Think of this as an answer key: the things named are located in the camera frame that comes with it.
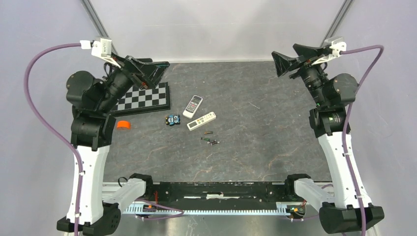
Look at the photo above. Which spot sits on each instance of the black white checkerboard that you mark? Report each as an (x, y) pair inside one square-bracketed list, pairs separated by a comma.
[(140, 101)]

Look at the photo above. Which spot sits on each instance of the dark AAA battery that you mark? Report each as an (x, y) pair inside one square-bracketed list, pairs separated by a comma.
[(214, 142)]

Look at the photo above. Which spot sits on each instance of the white slotted cable duct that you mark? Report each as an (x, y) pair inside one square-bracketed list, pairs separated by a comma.
[(139, 208)]

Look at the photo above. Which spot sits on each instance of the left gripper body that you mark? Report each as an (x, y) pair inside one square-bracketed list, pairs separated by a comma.
[(140, 76)]

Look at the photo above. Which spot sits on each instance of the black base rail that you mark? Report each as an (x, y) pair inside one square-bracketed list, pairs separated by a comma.
[(219, 195)]

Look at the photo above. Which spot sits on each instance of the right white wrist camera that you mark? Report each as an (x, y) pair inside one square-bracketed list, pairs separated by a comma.
[(333, 47)]

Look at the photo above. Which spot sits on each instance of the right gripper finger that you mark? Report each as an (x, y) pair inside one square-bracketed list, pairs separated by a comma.
[(283, 64), (307, 51)]

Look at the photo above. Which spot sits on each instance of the grey white remote control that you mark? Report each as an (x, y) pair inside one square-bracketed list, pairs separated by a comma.
[(192, 106)]

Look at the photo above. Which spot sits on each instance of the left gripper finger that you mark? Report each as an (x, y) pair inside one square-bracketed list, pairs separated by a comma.
[(142, 60), (152, 73)]

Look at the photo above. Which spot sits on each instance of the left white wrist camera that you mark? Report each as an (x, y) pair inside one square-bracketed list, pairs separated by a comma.
[(101, 48)]

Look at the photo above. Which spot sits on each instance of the white long remote control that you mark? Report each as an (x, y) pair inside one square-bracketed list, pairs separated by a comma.
[(201, 121)]

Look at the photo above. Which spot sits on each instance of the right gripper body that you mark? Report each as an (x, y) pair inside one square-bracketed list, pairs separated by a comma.
[(312, 64)]

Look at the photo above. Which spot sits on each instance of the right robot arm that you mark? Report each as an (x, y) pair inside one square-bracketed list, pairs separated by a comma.
[(349, 208)]

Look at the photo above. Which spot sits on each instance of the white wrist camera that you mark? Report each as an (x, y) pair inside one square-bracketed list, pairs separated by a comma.
[(101, 48), (333, 47)]

